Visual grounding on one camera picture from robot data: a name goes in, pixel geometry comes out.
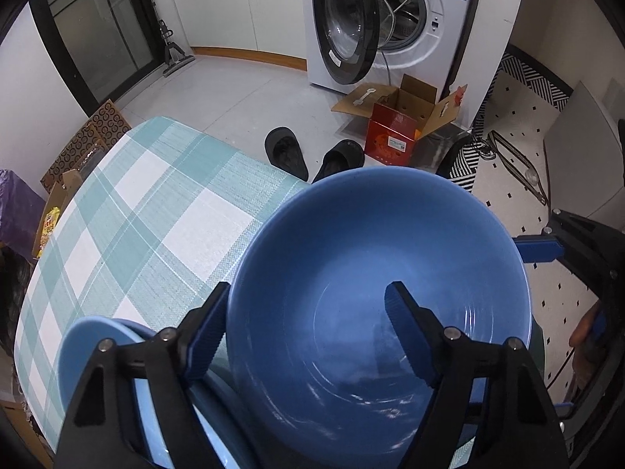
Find person's right hand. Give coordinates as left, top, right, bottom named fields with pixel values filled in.
left=569, top=300, right=609, bottom=387

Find thin black metal tool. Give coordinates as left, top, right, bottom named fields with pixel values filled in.
left=483, top=129, right=550, bottom=206

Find purple plastic bag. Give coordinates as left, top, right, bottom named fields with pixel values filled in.
left=0, top=169, right=47, bottom=250

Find black slipper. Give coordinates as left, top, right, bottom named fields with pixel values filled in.
left=264, top=127, right=309, bottom=181
left=311, top=139, right=366, bottom=184

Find white washing machine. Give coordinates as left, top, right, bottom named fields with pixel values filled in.
left=299, top=0, right=482, bottom=93

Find black framed glass door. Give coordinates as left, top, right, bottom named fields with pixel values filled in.
left=30, top=0, right=164, bottom=115

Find white base cabinets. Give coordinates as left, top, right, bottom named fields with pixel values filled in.
left=163, top=0, right=309, bottom=72

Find ring patterned cardboard sheet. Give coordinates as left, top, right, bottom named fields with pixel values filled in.
left=40, top=99, right=132, bottom=193

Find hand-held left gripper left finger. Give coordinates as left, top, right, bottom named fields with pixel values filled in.
left=54, top=281, right=230, bottom=469

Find upright floor mop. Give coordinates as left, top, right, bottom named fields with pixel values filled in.
left=151, top=0, right=196, bottom=78

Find yellow red snack packets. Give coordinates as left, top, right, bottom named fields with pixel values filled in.
left=39, top=205, right=62, bottom=250

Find plain cardboard box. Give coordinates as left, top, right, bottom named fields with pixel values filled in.
left=32, top=168, right=84, bottom=260

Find grey flat panel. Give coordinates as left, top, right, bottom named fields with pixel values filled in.
left=543, top=81, right=625, bottom=220

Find teal white checked tablecloth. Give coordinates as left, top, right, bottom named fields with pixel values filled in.
left=14, top=116, right=313, bottom=453

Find cream rug with striped border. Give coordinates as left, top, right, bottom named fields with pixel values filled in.
left=434, top=54, right=604, bottom=392

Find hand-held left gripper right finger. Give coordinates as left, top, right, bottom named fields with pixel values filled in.
left=384, top=281, right=570, bottom=469

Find red cardboard box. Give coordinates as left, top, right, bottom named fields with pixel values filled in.
left=331, top=74, right=462, bottom=166

